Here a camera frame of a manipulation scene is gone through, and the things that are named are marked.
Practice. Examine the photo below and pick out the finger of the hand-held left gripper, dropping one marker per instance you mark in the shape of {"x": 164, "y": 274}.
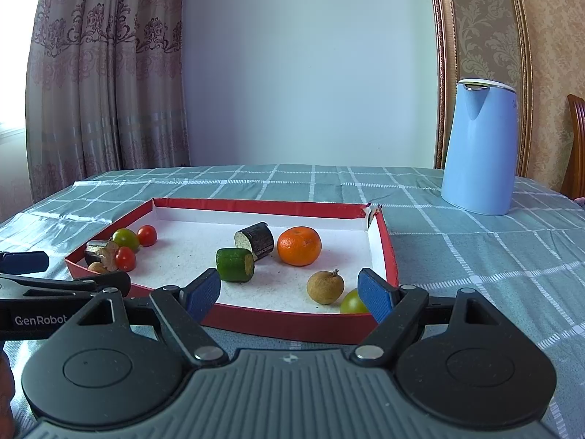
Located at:
{"x": 68, "y": 282}
{"x": 25, "y": 261}

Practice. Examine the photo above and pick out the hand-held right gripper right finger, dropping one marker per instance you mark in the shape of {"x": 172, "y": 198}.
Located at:
{"x": 374, "y": 297}

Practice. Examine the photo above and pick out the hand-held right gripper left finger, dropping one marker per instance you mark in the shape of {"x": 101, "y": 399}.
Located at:
{"x": 203, "y": 295}

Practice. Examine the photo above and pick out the green tomato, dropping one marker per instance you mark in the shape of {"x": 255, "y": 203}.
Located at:
{"x": 353, "y": 302}
{"x": 125, "y": 238}

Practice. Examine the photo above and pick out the dark eggplant piece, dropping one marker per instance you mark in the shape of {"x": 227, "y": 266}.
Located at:
{"x": 93, "y": 251}
{"x": 257, "y": 240}

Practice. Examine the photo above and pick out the red cardboard box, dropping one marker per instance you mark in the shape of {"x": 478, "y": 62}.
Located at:
{"x": 192, "y": 238}

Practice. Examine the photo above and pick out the brown longan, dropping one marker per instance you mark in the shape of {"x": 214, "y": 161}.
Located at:
{"x": 325, "y": 287}
{"x": 97, "y": 268}

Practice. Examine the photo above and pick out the green cucumber piece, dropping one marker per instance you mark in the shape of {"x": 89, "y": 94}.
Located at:
{"x": 233, "y": 264}

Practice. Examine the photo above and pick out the beige ginger piece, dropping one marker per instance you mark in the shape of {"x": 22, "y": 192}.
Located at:
{"x": 110, "y": 256}

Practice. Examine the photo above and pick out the red cherry tomato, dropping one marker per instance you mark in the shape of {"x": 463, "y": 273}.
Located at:
{"x": 147, "y": 235}
{"x": 125, "y": 259}

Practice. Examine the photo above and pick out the orange mandarin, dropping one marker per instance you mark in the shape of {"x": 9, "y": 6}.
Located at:
{"x": 299, "y": 245}

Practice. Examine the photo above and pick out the green checked tablecloth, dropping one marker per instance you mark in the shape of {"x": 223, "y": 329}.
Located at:
{"x": 457, "y": 247}

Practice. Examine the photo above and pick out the light blue kettle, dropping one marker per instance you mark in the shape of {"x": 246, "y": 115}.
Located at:
{"x": 480, "y": 155}

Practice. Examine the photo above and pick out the pink patterned curtain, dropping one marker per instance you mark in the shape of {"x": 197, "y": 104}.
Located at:
{"x": 105, "y": 77}

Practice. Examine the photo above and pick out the brown wooden chair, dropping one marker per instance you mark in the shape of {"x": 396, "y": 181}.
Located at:
{"x": 576, "y": 146}

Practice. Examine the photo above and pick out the gold wall moulding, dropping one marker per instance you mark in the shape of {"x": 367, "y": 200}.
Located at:
{"x": 450, "y": 77}

